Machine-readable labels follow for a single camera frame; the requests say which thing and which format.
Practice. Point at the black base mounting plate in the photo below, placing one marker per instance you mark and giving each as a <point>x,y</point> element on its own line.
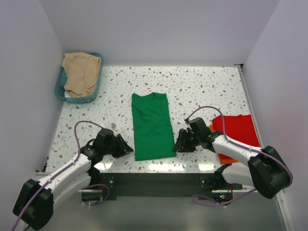
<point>157,185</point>

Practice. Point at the folded red t shirt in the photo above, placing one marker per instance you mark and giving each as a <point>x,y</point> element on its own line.
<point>241,128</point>

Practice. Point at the teal plastic basket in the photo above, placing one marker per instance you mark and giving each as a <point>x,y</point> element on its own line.
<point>61,81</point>

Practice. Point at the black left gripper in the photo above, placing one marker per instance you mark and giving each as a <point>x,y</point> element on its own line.
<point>123,148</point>

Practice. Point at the folded orange t shirt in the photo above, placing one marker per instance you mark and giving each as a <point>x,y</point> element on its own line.
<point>226,160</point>

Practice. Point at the green t shirt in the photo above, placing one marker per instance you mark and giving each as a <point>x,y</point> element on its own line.
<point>153,132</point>

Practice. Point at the beige t shirt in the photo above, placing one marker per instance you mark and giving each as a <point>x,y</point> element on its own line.
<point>82,72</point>

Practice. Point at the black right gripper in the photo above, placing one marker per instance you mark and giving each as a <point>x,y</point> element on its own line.
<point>181,145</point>

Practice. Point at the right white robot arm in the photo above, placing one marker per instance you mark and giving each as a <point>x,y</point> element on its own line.
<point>268,173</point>

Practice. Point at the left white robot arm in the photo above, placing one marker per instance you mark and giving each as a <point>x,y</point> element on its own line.
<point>38,199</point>

